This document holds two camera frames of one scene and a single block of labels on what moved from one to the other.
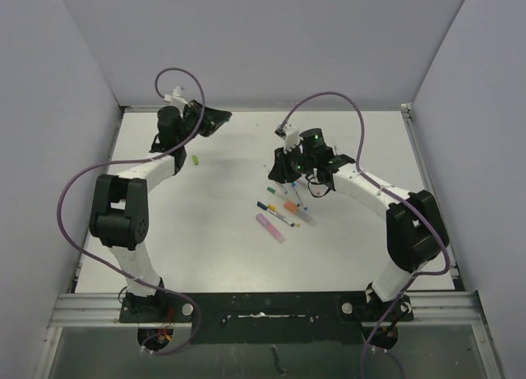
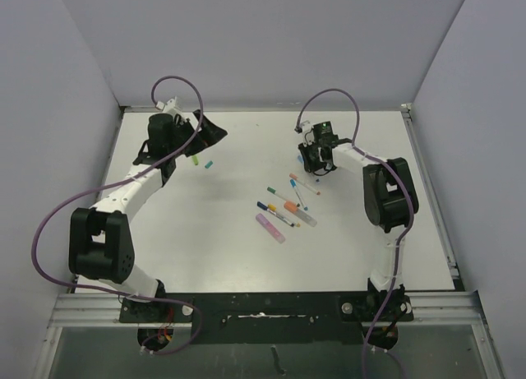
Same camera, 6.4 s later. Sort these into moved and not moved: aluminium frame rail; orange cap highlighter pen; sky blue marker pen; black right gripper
Moved: black right gripper
Not moved: orange cap highlighter pen; sky blue marker pen; aluminium frame rail
